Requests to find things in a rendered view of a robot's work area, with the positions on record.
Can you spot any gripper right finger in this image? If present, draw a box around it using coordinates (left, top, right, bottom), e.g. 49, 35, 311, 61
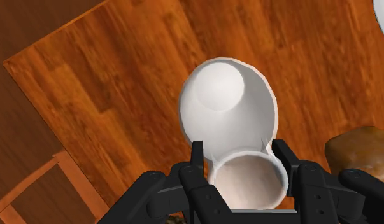
271, 139, 384, 224

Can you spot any wooden table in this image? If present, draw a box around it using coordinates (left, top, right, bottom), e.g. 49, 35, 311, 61
2, 0, 384, 224

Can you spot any white mug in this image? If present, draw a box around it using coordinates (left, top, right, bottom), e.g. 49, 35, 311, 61
178, 57, 289, 211

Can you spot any wooden chair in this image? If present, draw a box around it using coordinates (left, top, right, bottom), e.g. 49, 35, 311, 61
0, 150, 110, 224

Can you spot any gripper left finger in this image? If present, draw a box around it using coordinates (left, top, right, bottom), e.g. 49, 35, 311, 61
97, 140, 234, 224

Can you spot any brown bread loaf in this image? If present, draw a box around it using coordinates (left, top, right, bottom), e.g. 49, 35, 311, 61
324, 125, 384, 185

